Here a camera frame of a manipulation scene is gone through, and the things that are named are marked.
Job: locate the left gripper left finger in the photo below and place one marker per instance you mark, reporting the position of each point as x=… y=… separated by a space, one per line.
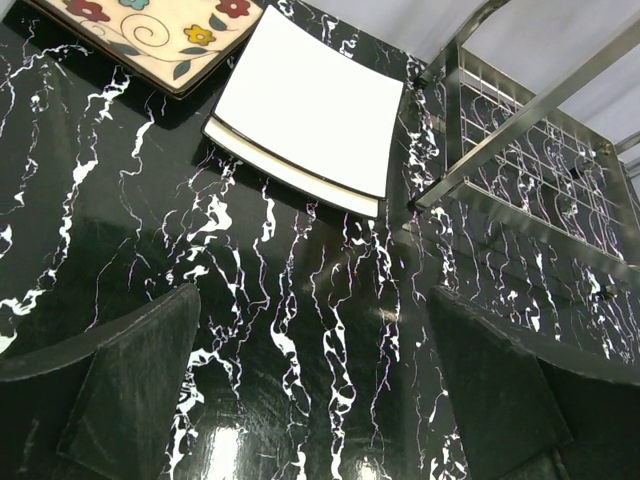
x=99 y=405

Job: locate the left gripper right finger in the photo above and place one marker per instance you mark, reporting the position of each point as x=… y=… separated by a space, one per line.
x=528 y=407

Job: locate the floral square ceramic plate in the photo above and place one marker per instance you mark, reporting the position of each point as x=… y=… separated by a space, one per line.
x=174 y=45

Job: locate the white black-rimmed square plate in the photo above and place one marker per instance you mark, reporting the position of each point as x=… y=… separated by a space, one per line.
x=304 y=102

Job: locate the steel two-tier dish rack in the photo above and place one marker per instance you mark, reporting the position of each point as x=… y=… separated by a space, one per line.
x=516 y=156

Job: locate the black marble pattern mat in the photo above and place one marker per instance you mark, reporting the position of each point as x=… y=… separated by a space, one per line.
x=314 y=357

